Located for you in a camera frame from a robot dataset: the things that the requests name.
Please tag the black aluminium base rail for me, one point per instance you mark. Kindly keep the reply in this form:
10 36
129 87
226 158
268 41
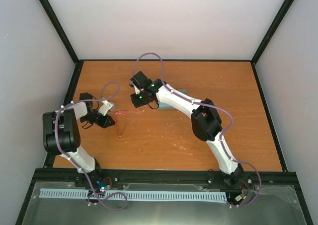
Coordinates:
119 178

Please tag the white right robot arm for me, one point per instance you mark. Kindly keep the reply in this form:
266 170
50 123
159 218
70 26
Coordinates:
205 120

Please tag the black frame post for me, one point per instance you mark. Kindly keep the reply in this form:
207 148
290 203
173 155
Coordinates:
284 8
59 29

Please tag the light blue slotted cable duct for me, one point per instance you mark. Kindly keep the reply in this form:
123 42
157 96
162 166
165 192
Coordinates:
140 196

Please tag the grey glasses case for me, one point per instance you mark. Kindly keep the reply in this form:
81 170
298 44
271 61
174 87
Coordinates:
168 100

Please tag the red transparent sunglasses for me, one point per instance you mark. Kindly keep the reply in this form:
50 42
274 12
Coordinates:
121 118

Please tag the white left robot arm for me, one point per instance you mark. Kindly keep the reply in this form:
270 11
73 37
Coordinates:
61 134

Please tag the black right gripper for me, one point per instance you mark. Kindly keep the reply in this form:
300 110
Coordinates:
136 103

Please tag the black right frame post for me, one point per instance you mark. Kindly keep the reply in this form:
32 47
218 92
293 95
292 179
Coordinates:
284 8

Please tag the black table edge rail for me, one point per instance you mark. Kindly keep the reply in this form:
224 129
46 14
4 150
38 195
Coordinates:
165 60

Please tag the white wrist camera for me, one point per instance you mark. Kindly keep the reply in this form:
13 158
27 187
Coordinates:
137 91
106 107

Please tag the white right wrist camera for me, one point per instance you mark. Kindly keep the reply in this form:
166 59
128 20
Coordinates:
137 91

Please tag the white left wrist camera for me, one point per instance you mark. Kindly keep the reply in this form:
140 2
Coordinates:
106 107

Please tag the black left frame post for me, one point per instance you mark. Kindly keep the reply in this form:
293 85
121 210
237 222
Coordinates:
59 29

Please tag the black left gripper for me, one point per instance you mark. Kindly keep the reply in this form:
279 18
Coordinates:
104 123

